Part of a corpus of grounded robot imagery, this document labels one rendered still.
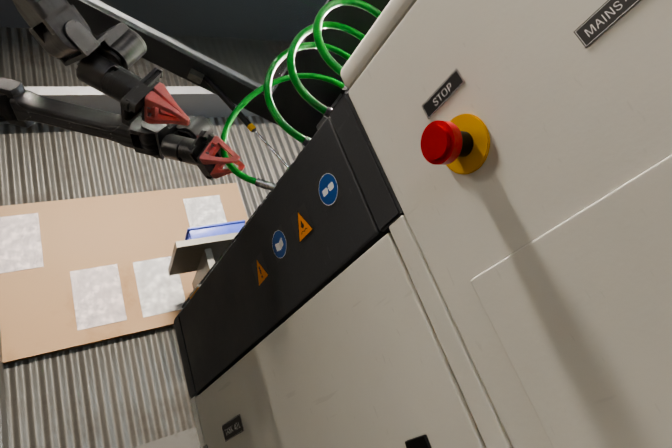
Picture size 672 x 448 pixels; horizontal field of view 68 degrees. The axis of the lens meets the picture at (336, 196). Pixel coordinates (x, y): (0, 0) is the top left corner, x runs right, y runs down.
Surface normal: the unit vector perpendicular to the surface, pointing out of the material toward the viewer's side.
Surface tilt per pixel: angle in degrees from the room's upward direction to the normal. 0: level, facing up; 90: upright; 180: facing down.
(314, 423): 90
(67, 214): 90
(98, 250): 90
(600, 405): 90
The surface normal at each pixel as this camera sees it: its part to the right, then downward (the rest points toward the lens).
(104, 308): 0.37, -0.53
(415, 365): -0.80, 0.03
